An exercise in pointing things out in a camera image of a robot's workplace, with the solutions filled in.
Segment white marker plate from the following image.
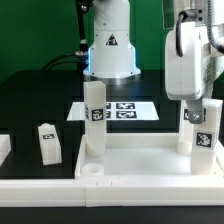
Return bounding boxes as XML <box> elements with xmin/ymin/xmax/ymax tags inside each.
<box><xmin>67</xmin><ymin>102</ymin><xmax>159</xmax><ymax>121</ymax></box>

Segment black cables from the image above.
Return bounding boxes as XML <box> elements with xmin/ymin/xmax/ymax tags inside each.
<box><xmin>41</xmin><ymin>0</ymin><xmax>90</xmax><ymax>72</ymax></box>

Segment white left rail block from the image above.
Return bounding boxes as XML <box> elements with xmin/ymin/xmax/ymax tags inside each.
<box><xmin>0</xmin><ymin>134</ymin><xmax>11</xmax><ymax>166</ymax></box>

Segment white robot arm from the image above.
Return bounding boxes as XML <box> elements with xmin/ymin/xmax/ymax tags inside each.
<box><xmin>84</xmin><ymin>0</ymin><xmax>224</xmax><ymax>124</ymax></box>

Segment white front rail barrier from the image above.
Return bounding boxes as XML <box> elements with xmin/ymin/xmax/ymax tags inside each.
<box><xmin>0</xmin><ymin>176</ymin><xmax>224</xmax><ymax>207</ymax></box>

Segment white desk top tray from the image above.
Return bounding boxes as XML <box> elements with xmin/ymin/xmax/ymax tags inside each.
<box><xmin>74</xmin><ymin>132</ymin><xmax>224</xmax><ymax>180</ymax></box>

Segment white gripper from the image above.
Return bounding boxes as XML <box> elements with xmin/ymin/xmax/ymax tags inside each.
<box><xmin>165</xmin><ymin>22</ymin><xmax>224</xmax><ymax>124</ymax></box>

